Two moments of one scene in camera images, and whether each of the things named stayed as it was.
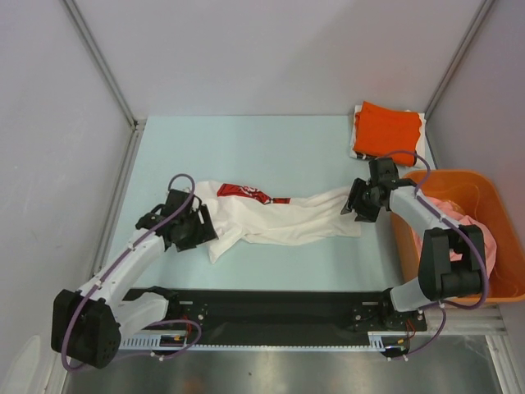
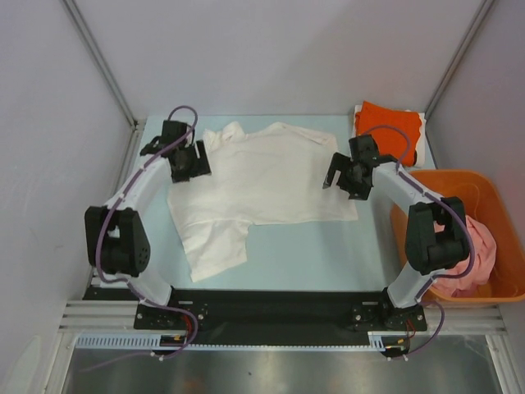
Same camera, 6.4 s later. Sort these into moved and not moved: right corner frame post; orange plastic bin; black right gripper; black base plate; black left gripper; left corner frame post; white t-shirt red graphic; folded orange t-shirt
Moved: black left gripper; black right gripper; white t-shirt red graphic
Not moved: folded orange t-shirt; black base plate; right corner frame post; orange plastic bin; left corner frame post
